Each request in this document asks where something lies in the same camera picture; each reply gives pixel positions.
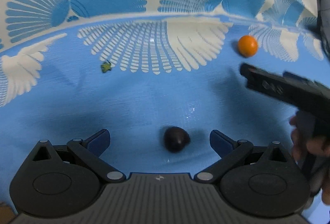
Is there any blue white patterned sheet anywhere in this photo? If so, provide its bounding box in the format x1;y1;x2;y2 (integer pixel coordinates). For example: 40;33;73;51
1;0;329;204

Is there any small green leaf scrap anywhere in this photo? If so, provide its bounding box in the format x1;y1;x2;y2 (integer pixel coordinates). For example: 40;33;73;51
101;60;112;73

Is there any person's right hand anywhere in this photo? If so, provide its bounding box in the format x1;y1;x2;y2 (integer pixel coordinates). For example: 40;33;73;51
289;111;329;205

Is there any orange fruit far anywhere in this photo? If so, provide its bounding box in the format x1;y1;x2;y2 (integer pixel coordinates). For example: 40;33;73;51
237;35;258;58

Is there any dark plum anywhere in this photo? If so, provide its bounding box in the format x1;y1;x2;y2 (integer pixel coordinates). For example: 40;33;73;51
163;126;191;152

